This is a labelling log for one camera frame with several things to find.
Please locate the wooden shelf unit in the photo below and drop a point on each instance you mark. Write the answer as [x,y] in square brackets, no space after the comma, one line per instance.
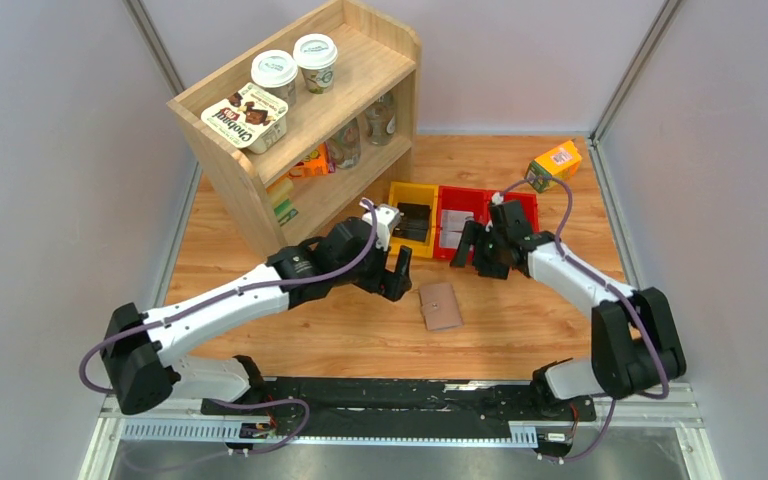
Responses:
[376,54]

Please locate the Chobani yogurt pack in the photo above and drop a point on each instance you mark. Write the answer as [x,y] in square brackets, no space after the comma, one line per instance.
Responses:
[249,119]

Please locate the middle red plastic bin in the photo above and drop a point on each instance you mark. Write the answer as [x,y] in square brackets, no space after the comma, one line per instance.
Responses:
[457,205]

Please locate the left glass jar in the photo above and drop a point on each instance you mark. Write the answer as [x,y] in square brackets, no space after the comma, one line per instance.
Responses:
[344,147]

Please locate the pink leather card holder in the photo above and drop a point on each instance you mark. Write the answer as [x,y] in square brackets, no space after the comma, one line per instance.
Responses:
[439,307]

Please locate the white-lidded paper cup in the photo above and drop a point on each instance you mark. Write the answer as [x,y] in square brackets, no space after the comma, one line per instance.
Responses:
[275,71]
[315,55]

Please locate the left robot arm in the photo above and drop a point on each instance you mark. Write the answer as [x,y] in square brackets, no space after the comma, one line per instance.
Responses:
[146,354]

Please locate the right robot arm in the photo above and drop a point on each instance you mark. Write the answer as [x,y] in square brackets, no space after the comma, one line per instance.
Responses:
[634,341]

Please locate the white cards stack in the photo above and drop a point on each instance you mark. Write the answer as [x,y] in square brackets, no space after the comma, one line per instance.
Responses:
[452,222]

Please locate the right white-lidded paper cup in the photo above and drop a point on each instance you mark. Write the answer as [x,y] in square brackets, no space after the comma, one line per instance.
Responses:
[315,55]

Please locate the glass jar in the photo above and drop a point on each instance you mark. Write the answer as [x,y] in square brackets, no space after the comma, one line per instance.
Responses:
[344,147]
[381,120]

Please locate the yellow plastic bin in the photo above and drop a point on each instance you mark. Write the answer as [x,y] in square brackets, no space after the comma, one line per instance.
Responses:
[420,194]

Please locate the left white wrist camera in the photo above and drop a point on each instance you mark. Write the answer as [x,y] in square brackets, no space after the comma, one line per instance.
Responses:
[383,218]

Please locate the yellow green sponge pack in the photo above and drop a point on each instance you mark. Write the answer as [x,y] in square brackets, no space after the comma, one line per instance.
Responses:
[279,196]

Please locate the right red plastic bin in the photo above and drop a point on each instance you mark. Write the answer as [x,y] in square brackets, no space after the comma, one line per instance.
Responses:
[531,206]

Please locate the left white-lidded paper cup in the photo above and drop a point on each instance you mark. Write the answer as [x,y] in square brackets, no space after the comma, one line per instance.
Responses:
[275,71]

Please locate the orange green juice carton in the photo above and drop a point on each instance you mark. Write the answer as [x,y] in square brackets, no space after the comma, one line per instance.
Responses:
[562,161]

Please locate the black cards stack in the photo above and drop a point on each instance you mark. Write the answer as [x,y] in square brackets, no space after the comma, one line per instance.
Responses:
[415,222]

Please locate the orange snack box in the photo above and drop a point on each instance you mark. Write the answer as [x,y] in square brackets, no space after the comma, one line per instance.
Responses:
[316,163]

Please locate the red plastic bin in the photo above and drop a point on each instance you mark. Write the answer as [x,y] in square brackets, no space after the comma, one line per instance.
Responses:
[457,205]
[531,206]

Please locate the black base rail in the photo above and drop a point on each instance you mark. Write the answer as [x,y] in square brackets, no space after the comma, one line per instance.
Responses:
[408,408]

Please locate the right glass jar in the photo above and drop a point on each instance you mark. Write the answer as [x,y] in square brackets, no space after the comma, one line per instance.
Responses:
[381,120]

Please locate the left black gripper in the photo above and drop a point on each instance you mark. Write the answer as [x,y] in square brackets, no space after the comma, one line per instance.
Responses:
[383,279]

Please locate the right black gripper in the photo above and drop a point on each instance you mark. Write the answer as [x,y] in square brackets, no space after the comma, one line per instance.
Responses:
[485,248]

